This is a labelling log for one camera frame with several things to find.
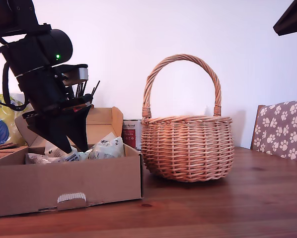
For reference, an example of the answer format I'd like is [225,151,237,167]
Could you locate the paw print cloth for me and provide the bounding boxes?
[252,100,297,164]

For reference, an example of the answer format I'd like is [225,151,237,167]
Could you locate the brown cork coaster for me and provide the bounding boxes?
[0,142,27,153]

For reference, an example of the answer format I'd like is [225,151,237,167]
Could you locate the brown cardboard box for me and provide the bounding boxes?
[0,107,144,219]

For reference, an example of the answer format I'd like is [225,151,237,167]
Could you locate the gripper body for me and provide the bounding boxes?
[16,65,93,120]

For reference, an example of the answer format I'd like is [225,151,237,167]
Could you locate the woven wicker basket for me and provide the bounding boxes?
[140,54,235,183]

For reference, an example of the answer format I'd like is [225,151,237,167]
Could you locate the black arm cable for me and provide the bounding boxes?
[2,44,31,112]

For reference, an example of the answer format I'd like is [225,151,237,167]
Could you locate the yellow plastic bag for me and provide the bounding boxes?
[0,93,31,147]

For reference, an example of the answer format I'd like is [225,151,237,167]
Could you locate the white can red label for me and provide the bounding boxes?
[123,119,143,150]

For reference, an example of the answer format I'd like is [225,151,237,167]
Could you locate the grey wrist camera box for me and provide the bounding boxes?
[53,63,89,87]

